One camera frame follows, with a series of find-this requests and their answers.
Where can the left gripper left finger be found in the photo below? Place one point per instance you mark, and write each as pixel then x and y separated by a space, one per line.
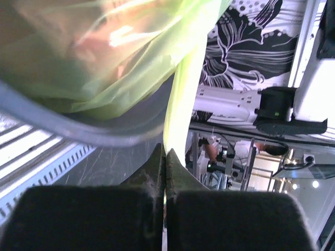
pixel 124 217

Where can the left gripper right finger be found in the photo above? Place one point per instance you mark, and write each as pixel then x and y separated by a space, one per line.
pixel 203 219

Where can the green plastic trash bag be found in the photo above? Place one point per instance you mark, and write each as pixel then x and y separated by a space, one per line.
pixel 106 73

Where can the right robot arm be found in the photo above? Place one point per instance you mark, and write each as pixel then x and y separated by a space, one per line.
pixel 265 72

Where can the blue trash bin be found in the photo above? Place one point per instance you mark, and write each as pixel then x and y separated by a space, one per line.
pixel 142 122

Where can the crumpled brown paper trash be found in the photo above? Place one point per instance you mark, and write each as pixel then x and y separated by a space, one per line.
pixel 98 34

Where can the metal base rail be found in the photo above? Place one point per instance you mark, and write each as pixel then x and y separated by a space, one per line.
pixel 32 157

